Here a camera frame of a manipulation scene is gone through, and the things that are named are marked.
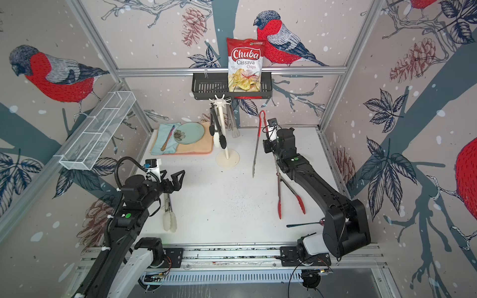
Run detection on thin red handled tongs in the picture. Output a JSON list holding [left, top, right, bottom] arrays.
[[252, 110, 266, 178]]

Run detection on all steel slotted tongs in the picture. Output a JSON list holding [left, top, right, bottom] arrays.
[[227, 105, 240, 138]]

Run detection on red steel tongs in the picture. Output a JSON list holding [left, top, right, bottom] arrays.
[[275, 164, 307, 220]]

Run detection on black steel tongs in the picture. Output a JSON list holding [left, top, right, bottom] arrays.
[[209, 104, 227, 150]]

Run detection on white small tongs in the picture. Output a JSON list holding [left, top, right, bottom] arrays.
[[212, 130, 221, 149]]

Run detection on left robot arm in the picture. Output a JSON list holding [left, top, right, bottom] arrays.
[[74, 156, 186, 298]]

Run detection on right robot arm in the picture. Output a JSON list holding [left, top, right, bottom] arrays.
[[263, 124, 371, 260]]

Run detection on cream utensil rack stand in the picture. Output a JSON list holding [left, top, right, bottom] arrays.
[[209, 94, 240, 170]]

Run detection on orange cutting board mat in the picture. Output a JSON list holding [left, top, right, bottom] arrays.
[[149, 122, 213, 155]]

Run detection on light green plate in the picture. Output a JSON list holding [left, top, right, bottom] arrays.
[[173, 122, 205, 145]]

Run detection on teal cloth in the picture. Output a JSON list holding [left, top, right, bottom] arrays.
[[150, 122, 181, 156]]

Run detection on red packet under basket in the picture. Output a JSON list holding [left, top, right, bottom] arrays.
[[235, 96, 263, 100]]

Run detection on Chuba cassava chips bag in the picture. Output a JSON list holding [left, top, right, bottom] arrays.
[[227, 38, 265, 93]]

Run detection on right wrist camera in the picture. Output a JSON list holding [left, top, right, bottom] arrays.
[[266, 118, 278, 142]]

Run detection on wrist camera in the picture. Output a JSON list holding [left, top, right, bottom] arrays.
[[266, 118, 278, 142], [144, 158, 161, 181]]

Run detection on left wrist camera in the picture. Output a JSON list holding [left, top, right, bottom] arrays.
[[144, 158, 161, 181]]

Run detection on pink handled utensil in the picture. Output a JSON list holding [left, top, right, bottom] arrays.
[[161, 125, 175, 151]]

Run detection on white wire mesh shelf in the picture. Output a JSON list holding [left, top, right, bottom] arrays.
[[59, 91, 136, 170]]

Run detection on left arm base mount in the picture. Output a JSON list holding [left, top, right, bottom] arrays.
[[148, 248, 185, 269]]

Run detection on iridescent spoon dark handle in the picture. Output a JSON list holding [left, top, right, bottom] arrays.
[[286, 221, 324, 228]]

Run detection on dark wall basket shelf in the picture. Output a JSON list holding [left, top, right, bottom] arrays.
[[191, 72, 273, 100]]

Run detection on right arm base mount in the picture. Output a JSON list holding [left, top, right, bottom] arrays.
[[277, 246, 332, 267]]

